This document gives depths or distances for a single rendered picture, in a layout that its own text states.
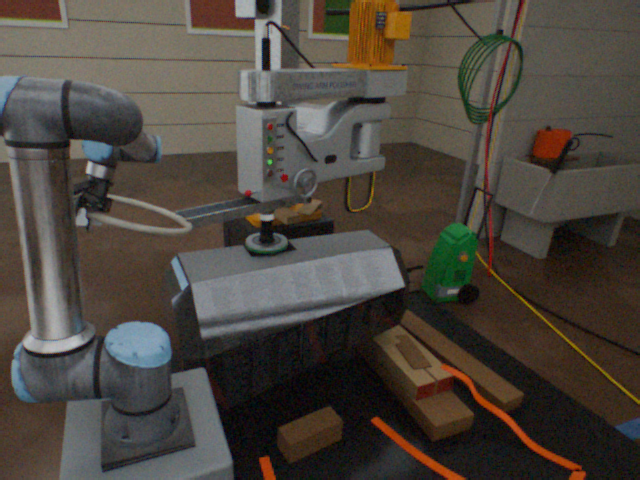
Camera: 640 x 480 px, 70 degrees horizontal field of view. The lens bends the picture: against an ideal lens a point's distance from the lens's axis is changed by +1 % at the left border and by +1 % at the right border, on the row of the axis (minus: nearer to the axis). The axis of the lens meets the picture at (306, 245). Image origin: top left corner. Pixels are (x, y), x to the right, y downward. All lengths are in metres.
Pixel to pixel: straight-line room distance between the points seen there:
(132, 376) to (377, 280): 1.51
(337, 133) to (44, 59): 6.22
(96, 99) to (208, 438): 0.87
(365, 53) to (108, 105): 1.68
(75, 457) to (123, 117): 0.84
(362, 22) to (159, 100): 5.93
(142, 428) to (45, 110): 0.76
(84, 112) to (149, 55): 7.03
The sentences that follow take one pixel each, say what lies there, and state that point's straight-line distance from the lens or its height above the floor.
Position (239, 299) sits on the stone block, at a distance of 2.09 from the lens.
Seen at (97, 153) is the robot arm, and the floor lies 1.47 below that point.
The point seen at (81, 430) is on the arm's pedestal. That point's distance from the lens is 1.44.
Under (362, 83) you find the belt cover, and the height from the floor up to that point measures 1.64.
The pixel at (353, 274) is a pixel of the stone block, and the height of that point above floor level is 0.74.
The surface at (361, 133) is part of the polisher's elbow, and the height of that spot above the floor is 1.38.
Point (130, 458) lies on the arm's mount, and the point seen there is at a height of 0.87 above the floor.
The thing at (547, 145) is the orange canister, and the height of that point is 0.99.
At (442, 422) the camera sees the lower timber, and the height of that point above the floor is 0.12.
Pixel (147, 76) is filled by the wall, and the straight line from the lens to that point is 8.04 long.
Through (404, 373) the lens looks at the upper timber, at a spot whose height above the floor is 0.21.
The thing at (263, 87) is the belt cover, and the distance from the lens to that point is 2.05.
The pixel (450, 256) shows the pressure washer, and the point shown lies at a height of 0.40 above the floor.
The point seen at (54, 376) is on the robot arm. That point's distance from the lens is 1.22.
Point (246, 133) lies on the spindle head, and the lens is 2.15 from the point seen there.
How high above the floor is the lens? 1.81
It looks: 24 degrees down
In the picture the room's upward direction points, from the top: 2 degrees clockwise
